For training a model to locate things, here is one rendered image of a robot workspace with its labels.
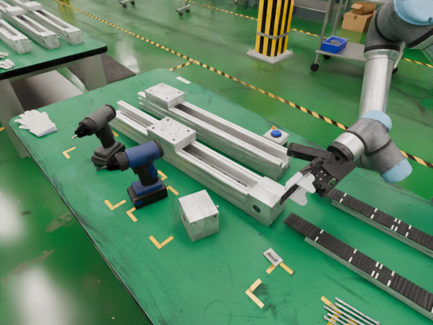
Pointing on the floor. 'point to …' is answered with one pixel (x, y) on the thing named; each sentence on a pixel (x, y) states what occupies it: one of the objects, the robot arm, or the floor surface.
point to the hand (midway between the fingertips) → (279, 196)
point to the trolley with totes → (331, 47)
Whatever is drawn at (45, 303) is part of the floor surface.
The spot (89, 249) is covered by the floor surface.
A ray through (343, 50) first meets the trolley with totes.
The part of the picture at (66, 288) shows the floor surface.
